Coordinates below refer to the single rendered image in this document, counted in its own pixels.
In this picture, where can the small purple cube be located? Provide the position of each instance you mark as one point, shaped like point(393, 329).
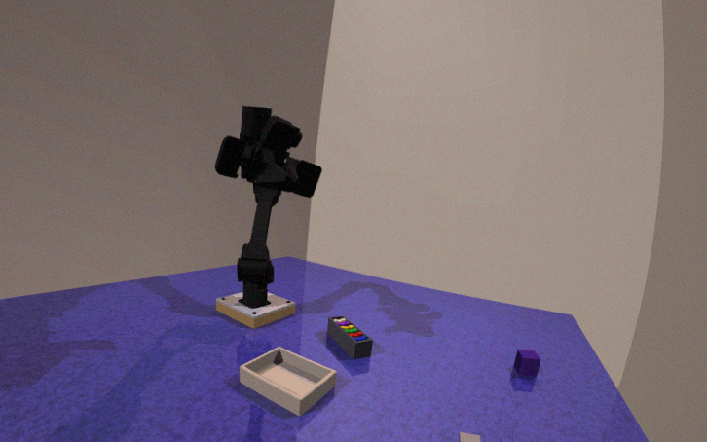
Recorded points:
point(527, 362)

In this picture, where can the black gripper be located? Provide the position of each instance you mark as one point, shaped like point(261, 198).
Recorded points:
point(264, 167)

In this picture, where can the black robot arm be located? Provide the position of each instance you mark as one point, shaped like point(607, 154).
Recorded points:
point(254, 267)

